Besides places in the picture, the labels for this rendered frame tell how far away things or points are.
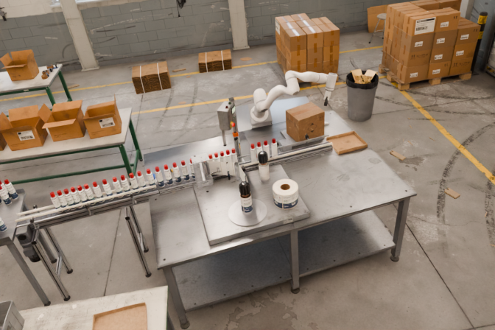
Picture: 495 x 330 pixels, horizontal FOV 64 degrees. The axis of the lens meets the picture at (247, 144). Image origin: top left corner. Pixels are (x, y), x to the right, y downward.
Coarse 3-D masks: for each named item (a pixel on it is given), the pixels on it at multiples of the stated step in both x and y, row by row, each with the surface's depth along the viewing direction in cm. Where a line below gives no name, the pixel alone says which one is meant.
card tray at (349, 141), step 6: (348, 132) 395; (354, 132) 395; (330, 138) 393; (336, 138) 394; (342, 138) 393; (348, 138) 392; (354, 138) 391; (360, 138) 386; (336, 144) 385; (342, 144) 385; (348, 144) 384; (354, 144) 383; (360, 144) 382; (366, 144) 376; (336, 150) 378; (342, 150) 371; (348, 150) 373; (354, 150) 375
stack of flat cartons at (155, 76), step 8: (152, 64) 740; (160, 64) 737; (136, 72) 716; (144, 72) 713; (152, 72) 709; (160, 72) 706; (168, 72) 730; (136, 80) 701; (144, 80) 704; (152, 80) 707; (160, 80) 708; (168, 80) 713; (136, 88) 708; (144, 88) 711; (152, 88) 715; (160, 88) 718
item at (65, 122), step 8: (56, 104) 466; (64, 104) 465; (72, 104) 465; (80, 104) 464; (40, 112) 436; (48, 112) 451; (56, 112) 459; (64, 112) 461; (72, 112) 463; (80, 112) 457; (48, 120) 445; (56, 120) 465; (64, 120) 466; (72, 120) 435; (80, 120) 452; (48, 128) 440; (56, 128) 442; (64, 128) 443; (72, 128) 445; (80, 128) 447; (56, 136) 447; (64, 136) 449; (72, 136) 450; (80, 136) 452
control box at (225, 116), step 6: (234, 102) 341; (222, 108) 333; (228, 108) 332; (222, 114) 332; (228, 114) 331; (222, 120) 335; (228, 120) 334; (234, 120) 346; (222, 126) 339; (228, 126) 337
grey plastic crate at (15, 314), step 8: (0, 304) 248; (8, 304) 250; (0, 312) 252; (8, 312) 241; (16, 312) 251; (0, 320) 256; (8, 320) 240; (16, 320) 249; (24, 320) 259; (0, 328) 257; (8, 328) 257; (16, 328) 248
